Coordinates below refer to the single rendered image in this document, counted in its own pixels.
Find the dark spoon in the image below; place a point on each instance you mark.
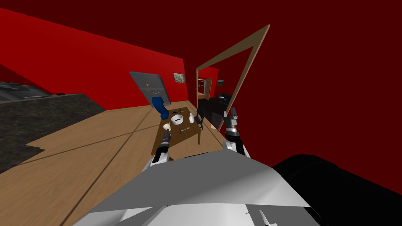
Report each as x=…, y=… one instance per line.
x=178, y=111

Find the dark framed wall picture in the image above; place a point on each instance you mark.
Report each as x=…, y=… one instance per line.
x=220, y=83

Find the blue chair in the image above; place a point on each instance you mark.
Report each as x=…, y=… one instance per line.
x=159, y=106

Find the brown wooden door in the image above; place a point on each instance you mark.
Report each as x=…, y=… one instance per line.
x=208, y=89

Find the grey fork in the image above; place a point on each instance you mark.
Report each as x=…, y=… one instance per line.
x=184, y=129

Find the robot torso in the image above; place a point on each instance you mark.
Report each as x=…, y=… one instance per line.
x=204, y=188

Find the white bowl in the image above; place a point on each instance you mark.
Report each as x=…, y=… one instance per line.
x=177, y=119

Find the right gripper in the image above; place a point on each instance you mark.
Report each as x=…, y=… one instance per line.
x=231, y=121

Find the black chair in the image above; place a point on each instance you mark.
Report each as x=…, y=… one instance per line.
x=199, y=117

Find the grey fridge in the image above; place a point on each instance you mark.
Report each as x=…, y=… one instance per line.
x=150, y=88

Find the black cabinet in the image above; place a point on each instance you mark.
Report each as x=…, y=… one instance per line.
x=216, y=110

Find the brown wooden table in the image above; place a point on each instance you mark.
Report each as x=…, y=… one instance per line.
x=187, y=135

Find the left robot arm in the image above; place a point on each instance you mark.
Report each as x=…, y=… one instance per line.
x=162, y=150

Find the white mug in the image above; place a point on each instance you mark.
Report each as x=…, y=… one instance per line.
x=166, y=126

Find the white bottle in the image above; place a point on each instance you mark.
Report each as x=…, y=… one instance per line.
x=191, y=118

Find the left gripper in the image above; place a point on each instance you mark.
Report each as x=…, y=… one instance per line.
x=166, y=134

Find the pale framed wall picture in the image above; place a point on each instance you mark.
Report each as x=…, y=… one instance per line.
x=179, y=78

